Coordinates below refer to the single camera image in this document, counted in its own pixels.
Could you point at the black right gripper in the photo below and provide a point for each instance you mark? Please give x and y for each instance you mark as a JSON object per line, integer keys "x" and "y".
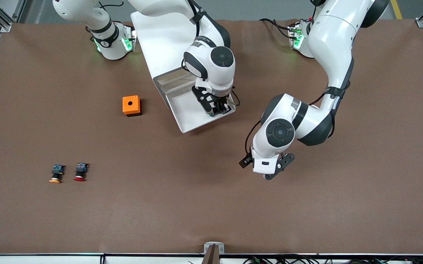
{"x": 220, "y": 103}

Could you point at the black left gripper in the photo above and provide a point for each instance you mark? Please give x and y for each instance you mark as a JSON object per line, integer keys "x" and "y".
{"x": 247, "y": 160}

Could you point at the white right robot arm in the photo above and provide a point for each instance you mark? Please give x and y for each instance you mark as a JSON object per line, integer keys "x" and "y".
{"x": 204, "y": 55}

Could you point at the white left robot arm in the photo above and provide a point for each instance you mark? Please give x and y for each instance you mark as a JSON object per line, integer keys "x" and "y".
{"x": 328, "y": 55}

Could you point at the red mushroom push button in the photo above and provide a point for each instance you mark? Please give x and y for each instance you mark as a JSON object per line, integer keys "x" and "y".
{"x": 80, "y": 172}

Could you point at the yellow mushroom push button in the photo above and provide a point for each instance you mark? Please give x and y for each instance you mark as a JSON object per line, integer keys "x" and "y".
{"x": 56, "y": 174}

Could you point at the orange push-button enclosure box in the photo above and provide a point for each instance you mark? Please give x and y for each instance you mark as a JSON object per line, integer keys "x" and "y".
{"x": 130, "y": 104}

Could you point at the white table edge rail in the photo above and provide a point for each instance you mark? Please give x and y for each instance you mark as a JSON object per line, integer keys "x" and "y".
{"x": 50, "y": 259}

